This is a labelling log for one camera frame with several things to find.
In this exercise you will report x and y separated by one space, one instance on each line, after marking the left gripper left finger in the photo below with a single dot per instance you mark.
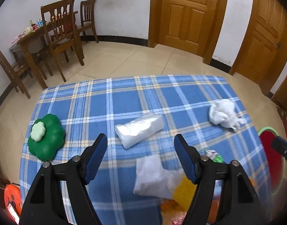
92 157

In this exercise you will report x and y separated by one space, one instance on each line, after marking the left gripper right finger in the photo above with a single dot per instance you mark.
189 158

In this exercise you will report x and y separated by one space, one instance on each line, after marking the clear plastic bag roll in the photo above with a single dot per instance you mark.
139 129

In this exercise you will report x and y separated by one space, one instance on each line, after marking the white plastic wrapper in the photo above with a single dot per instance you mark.
154 180

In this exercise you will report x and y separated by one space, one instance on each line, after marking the white tissue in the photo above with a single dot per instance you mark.
222 112

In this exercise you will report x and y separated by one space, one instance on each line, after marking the red bucket green rim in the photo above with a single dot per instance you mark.
274 159

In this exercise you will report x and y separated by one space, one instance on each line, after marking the green small toy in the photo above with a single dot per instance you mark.
212 154

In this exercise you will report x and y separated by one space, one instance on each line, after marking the wooden cabinet door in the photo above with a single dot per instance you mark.
280 97

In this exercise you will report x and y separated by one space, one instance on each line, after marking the green flower-shaped toy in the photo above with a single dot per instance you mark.
46 137

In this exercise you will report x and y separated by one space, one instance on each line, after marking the blue plaid tablecloth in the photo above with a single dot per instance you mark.
89 108

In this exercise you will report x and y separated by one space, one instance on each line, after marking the right wooden door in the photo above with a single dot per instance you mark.
263 52

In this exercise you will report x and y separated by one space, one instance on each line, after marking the wooden chair at left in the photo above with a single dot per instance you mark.
15 72

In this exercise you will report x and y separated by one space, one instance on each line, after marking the wooden dining table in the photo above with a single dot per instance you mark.
36 41

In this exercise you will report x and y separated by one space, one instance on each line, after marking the wooden chair near table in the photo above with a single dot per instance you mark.
61 30

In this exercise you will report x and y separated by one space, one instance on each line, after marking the left wooden door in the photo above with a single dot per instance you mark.
189 25

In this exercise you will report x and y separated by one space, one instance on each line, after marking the far wooden chair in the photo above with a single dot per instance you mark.
87 19

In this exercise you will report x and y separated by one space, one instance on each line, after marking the orange cable reel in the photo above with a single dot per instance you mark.
13 202

